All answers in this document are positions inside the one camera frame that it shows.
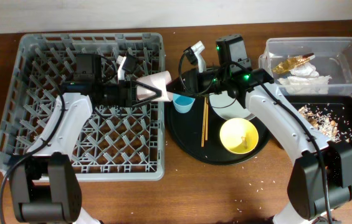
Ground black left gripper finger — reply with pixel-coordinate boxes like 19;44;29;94
131;92;162;108
131;80;161;93

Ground pink plastic cup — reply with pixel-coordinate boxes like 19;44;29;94
136;71;173;102

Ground blue plastic cup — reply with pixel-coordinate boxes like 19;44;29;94
173;93;195;114

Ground yellow bowl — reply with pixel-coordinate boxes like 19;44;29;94
219;118;259;154

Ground brown Nescafe Gold wrapper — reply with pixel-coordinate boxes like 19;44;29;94
272;53;315;74

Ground food scraps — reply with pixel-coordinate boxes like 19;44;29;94
298;104;352;143

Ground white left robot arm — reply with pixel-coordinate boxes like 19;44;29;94
4;80;162;223

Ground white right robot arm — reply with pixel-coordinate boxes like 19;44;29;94
178;68;352;223

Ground grey dishwasher rack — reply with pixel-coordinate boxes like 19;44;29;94
0;32;165;182

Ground white round plate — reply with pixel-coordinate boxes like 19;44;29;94
209;91;255;120

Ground right wooden chopstick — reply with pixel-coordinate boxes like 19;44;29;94
204;97;209;141

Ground round black tray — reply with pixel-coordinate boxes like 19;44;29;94
164;98;271;166

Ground white crumpled paper towel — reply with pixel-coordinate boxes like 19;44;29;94
278;62;331;95

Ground clear plastic bin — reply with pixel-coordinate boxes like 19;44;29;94
259;37;352;96

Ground black rectangular tray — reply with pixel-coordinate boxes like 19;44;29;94
287;95;352;147

